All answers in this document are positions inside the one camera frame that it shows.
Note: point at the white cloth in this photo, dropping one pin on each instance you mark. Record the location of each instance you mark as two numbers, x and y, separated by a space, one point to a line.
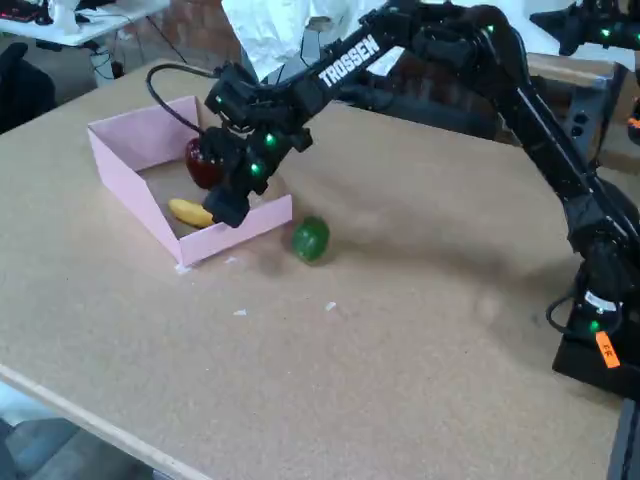
270 30

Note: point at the small black camera box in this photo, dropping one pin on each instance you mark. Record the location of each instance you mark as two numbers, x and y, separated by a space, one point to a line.
234 92

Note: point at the wooden workbench top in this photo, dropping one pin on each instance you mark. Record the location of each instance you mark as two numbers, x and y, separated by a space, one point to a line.
565 67

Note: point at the grey metal frame post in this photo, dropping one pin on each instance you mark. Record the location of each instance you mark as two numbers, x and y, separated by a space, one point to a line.
585 120

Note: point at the pink cardboard box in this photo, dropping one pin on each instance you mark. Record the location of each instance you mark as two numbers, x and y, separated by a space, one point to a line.
135 185

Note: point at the white figure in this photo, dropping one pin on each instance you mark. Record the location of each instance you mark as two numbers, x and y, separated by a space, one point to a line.
65 17

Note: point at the orange label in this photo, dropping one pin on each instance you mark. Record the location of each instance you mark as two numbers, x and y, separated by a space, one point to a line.
607 350

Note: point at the round green toy fruit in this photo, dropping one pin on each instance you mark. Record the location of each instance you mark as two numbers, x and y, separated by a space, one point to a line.
310 241

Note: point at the yellow toy banana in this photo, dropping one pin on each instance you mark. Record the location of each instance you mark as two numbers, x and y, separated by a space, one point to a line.
187 211

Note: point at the dark red toy pomegranate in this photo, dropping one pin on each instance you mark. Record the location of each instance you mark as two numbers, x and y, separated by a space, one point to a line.
200 170

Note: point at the black office chair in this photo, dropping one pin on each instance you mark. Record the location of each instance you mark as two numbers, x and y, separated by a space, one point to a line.
22 90

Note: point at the dark metal table leg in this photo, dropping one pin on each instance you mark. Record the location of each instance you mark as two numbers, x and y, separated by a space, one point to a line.
625 440

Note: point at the white background table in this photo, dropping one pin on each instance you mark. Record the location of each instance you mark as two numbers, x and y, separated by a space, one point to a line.
100 22

